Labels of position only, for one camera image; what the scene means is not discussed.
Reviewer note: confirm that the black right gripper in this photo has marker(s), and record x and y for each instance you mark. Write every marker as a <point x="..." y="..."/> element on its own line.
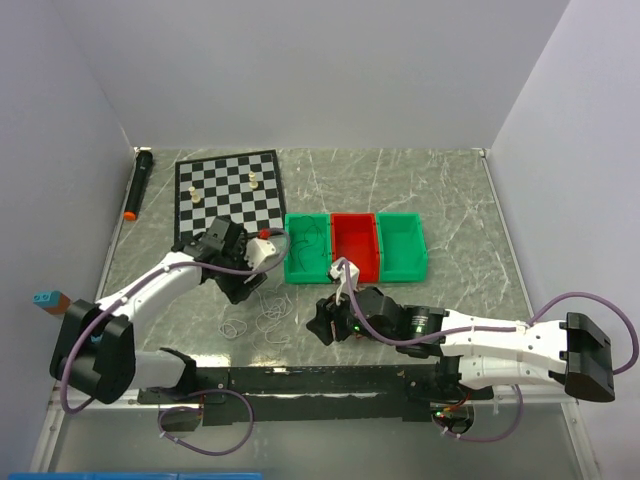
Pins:
<point x="327" y="310"/>

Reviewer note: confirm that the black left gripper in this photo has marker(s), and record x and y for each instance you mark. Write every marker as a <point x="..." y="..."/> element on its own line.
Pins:
<point x="238" y="290"/>

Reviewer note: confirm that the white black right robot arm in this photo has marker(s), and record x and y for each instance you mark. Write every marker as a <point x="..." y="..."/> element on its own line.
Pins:
<point x="473" y="352"/>

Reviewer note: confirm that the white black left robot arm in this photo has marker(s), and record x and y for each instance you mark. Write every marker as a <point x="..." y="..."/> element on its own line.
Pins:
<point x="98" y="352"/>

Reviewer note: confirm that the cream chess pawn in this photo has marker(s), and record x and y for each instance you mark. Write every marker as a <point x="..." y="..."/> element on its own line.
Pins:
<point x="253" y="182"/>
<point x="194" y="196"/>

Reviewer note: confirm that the black white chessboard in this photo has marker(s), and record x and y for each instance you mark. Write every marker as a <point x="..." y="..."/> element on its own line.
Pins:
<point x="223" y="185"/>

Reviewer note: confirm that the black marker orange cap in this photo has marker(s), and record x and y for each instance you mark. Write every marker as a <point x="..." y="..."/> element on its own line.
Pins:
<point x="144" y="164"/>

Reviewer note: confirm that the blue brown block tower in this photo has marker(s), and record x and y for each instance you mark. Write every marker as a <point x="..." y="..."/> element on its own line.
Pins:
<point x="53" y="302"/>

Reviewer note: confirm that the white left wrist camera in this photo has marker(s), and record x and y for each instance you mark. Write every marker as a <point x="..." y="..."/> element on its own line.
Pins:
<point x="261" y="252"/>

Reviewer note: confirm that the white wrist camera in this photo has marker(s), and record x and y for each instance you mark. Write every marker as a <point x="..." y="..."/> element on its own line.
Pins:
<point x="344" y="274"/>
<point x="261" y="252"/>

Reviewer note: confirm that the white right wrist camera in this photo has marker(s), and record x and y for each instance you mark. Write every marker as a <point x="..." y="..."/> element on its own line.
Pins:
<point x="344" y="274"/>

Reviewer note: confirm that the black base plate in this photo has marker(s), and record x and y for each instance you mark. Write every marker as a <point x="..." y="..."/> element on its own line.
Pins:
<point x="297" y="393"/>

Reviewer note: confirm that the aluminium rail frame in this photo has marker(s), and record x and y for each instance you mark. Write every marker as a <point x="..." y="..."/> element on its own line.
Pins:
<point x="312" y="422"/>

